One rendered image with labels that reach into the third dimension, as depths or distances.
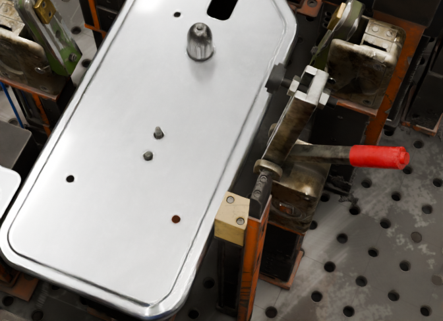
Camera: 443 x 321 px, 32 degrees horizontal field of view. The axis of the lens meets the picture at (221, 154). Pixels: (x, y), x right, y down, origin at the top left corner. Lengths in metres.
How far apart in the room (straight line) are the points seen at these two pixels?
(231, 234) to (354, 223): 0.41
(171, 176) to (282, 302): 0.34
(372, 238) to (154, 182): 0.43
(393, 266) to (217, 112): 0.41
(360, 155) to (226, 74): 0.25
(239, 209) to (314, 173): 0.09
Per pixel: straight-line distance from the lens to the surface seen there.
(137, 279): 0.84
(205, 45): 0.92
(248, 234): 0.73
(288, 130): 0.73
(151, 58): 0.95
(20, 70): 1.02
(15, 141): 0.95
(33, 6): 0.89
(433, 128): 1.27
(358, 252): 1.18
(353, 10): 0.87
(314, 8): 1.37
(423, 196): 1.23
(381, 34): 0.91
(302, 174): 0.83
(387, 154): 0.74
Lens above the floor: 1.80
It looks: 64 degrees down
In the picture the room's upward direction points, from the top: 1 degrees clockwise
